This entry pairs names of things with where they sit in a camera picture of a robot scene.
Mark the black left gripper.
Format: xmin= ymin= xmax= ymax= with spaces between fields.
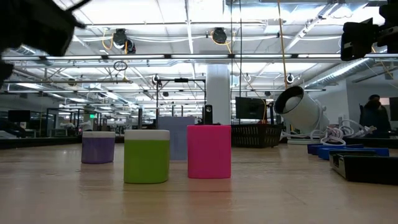
xmin=0 ymin=0 xmax=86 ymax=57

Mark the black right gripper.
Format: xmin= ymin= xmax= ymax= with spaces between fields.
xmin=340 ymin=0 xmax=398 ymax=62

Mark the indigo rectangular case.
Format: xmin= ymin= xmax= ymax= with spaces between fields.
xmin=307 ymin=143 xmax=365 ymax=156

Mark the blue rectangular case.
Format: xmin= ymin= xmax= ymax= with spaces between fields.
xmin=317 ymin=147 xmax=391 ymax=161

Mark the black rectangular case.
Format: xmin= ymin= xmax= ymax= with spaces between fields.
xmin=328 ymin=149 xmax=398 ymax=184

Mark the white-topped purple block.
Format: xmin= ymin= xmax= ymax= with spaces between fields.
xmin=81 ymin=131 xmax=116 ymax=165

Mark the white-topped green block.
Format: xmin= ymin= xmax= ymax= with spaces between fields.
xmin=123 ymin=129 xmax=171 ymax=184

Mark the pale blue small block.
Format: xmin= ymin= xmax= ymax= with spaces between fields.
xmin=157 ymin=116 xmax=196 ymax=161

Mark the pinkish red small block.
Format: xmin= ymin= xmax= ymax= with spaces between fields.
xmin=187 ymin=124 xmax=233 ymax=180

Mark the dark background screen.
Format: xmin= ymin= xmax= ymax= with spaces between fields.
xmin=389 ymin=96 xmax=398 ymax=122

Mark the person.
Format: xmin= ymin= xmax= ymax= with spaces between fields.
xmin=359 ymin=94 xmax=392 ymax=139

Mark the small dark background monitor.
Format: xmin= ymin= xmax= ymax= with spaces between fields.
xmin=7 ymin=110 xmax=31 ymax=123

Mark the white spotlight lamp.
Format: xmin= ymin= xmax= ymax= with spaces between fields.
xmin=273 ymin=85 xmax=331 ymax=135

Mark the black background monitor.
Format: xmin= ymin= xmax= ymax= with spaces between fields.
xmin=235 ymin=96 xmax=267 ymax=120

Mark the white building pillar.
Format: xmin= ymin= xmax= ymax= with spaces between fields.
xmin=206 ymin=64 xmax=231 ymax=126

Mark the black upright background device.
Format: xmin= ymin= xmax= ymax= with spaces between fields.
xmin=203 ymin=104 xmax=213 ymax=126

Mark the silver ventilation duct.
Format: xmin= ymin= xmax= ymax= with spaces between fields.
xmin=304 ymin=57 xmax=379 ymax=90

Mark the black ceiling cable reel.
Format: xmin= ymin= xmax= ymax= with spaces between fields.
xmin=212 ymin=27 xmax=228 ymax=45
xmin=112 ymin=28 xmax=137 ymax=55

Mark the yellow cable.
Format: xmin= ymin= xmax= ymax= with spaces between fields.
xmin=276 ymin=0 xmax=289 ymax=90

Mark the white bundled cable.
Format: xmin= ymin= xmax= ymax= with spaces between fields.
xmin=279 ymin=119 xmax=377 ymax=147

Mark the black aluminium table frame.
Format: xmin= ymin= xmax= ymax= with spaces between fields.
xmin=0 ymin=136 xmax=398 ymax=150

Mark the black background frame rig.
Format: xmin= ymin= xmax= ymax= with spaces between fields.
xmin=155 ymin=78 xmax=207 ymax=125

